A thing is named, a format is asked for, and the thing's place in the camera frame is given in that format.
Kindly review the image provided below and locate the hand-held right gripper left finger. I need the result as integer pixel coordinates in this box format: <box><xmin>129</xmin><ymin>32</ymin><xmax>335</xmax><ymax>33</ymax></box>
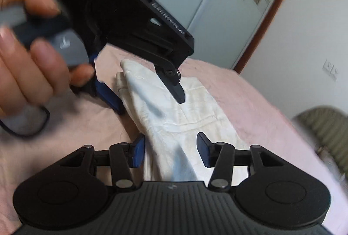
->
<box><xmin>70</xmin><ymin>53</ymin><xmax>126</xmax><ymax>116</ymax></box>

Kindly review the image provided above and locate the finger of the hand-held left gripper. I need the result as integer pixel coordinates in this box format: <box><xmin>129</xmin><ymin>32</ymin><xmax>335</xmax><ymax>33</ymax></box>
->
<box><xmin>58</xmin><ymin>133</ymin><xmax>146</xmax><ymax>192</ymax></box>
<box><xmin>196</xmin><ymin>132</ymin><xmax>289</xmax><ymax>192</ymax></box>

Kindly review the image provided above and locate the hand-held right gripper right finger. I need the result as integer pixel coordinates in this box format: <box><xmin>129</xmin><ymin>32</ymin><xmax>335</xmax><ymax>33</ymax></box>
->
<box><xmin>154</xmin><ymin>59</ymin><xmax>187</xmax><ymax>105</ymax></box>

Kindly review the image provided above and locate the white embossed blanket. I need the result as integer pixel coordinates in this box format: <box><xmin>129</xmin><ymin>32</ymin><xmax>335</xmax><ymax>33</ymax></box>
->
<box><xmin>115</xmin><ymin>58</ymin><xmax>253</xmax><ymax>183</ymax></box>

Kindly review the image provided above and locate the person's left hand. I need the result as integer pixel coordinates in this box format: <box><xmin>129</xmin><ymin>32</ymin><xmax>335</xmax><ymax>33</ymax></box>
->
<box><xmin>0</xmin><ymin>0</ymin><xmax>95</xmax><ymax>119</ymax></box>

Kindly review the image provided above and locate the pink bed blanket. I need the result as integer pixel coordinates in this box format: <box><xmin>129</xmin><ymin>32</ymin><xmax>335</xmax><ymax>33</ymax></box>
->
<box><xmin>0</xmin><ymin>43</ymin><xmax>348</xmax><ymax>235</ymax></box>

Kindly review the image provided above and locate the olive striped padded headboard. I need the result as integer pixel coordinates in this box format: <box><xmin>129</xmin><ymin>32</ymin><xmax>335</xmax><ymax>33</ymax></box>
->
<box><xmin>292</xmin><ymin>106</ymin><xmax>348</xmax><ymax>180</ymax></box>

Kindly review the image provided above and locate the black strap loop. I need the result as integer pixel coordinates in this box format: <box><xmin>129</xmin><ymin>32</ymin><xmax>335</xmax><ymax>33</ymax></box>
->
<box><xmin>0</xmin><ymin>105</ymin><xmax>51</xmax><ymax>138</ymax></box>

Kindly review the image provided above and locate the brown wooden door frame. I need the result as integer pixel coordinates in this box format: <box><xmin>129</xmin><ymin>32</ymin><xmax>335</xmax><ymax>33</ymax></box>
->
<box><xmin>233</xmin><ymin>0</ymin><xmax>304</xmax><ymax>74</ymax></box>

